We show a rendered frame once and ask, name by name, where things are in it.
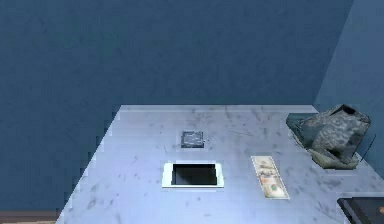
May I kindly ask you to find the square gray ashtray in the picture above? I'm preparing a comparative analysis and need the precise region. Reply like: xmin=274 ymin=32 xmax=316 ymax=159
xmin=180 ymin=130 xmax=205 ymax=149

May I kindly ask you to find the white tablet with black screen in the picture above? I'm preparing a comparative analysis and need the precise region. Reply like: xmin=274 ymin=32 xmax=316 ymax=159
xmin=161 ymin=161 xmax=225 ymax=189

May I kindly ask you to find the white marble table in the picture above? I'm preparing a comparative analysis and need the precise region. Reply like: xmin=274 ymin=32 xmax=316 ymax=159
xmin=55 ymin=104 xmax=384 ymax=224

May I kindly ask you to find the paper banknote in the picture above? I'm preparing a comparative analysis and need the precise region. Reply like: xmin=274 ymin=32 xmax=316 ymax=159
xmin=250 ymin=155 xmax=291 ymax=200

